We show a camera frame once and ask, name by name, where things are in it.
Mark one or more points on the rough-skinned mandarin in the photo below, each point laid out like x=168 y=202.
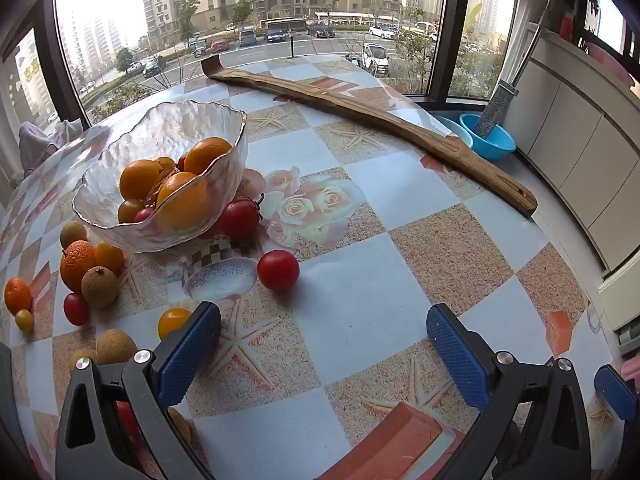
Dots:
x=77 y=266

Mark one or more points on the small orange tomato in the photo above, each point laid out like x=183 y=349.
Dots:
x=165 y=165

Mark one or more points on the small red cherry tomato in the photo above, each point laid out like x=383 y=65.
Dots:
x=182 y=162

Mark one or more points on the metal mesh tool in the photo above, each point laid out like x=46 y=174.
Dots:
x=495 y=107

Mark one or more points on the pink basin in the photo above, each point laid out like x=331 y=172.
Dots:
x=610 y=62

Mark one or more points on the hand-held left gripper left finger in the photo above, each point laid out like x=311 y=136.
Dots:
x=187 y=345

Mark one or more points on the red tomato with stem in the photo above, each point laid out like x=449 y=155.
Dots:
x=241 y=218

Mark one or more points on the checkered printed tablecloth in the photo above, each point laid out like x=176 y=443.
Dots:
x=370 y=300

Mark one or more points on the large smooth orange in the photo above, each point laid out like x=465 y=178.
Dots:
x=182 y=200
x=207 y=154
x=140 y=179

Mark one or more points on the small smooth mandarin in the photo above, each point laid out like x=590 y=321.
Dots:
x=17 y=296

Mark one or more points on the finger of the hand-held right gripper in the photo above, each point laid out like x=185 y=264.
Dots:
x=616 y=391

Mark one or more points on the white parked car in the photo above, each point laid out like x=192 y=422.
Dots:
x=376 y=57

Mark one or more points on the light blue plastic basin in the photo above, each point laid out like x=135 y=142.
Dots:
x=452 y=130

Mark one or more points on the clear glass bowl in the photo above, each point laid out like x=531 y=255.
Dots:
x=150 y=130

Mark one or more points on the red bottle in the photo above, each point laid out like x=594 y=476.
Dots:
x=566 y=25

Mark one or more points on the tiny yellow cherry tomato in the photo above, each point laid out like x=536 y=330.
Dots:
x=24 y=320

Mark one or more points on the dark window frame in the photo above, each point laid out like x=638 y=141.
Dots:
x=447 y=35

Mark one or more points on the white cloth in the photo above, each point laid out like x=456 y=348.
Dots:
x=47 y=140

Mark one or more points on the brown longan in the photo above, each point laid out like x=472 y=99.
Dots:
x=100 y=287
x=116 y=346
x=82 y=354
x=73 y=234

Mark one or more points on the white cabinet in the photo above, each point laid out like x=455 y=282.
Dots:
x=575 y=135

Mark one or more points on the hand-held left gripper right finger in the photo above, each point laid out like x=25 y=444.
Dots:
x=457 y=355

